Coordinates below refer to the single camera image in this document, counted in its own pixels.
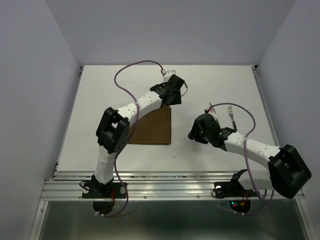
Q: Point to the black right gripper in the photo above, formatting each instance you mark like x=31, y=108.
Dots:
x=193, y=133

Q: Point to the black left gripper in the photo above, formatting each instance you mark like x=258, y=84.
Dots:
x=177, y=100

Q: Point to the brown cloth napkin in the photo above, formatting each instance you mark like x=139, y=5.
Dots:
x=155, y=128

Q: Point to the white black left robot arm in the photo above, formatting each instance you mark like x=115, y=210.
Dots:
x=113, y=131

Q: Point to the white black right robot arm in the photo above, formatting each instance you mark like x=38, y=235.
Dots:
x=285, y=172

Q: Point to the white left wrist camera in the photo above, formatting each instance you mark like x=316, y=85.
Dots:
x=168, y=74

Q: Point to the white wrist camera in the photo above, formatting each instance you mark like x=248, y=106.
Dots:
x=168, y=74
x=211, y=110

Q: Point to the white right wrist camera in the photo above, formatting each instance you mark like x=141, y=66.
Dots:
x=211, y=110

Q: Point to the silver fork dark handle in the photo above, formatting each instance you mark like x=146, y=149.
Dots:
x=231, y=115

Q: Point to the aluminium rail frame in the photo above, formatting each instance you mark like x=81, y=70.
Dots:
x=169, y=186

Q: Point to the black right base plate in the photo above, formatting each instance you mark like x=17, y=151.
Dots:
x=227, y=189

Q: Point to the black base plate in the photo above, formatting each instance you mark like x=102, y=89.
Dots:
x=227, y=189
x=115, y=190

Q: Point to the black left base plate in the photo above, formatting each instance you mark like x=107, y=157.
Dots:
x=115, y=190

